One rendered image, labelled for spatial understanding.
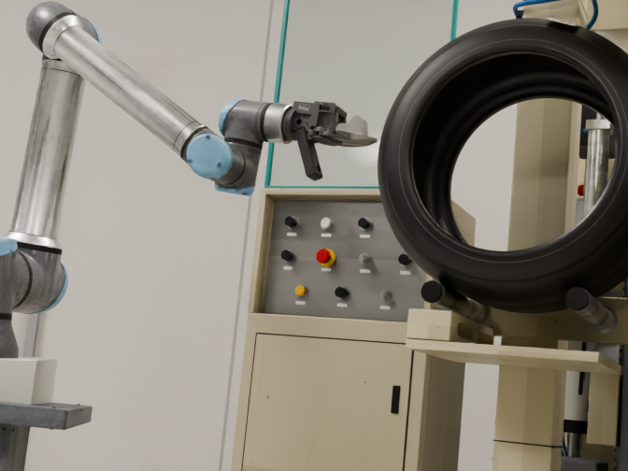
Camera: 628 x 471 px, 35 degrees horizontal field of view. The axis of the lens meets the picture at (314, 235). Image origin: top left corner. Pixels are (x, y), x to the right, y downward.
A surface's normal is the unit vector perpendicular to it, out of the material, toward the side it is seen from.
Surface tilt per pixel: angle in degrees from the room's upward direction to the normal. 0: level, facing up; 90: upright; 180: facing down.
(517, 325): 90
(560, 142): 90
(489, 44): 80
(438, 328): 90
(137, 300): 90
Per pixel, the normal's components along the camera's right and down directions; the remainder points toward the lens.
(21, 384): 0.11, -0.15
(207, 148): -0.22, -0.07
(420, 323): -0.40, -0.18
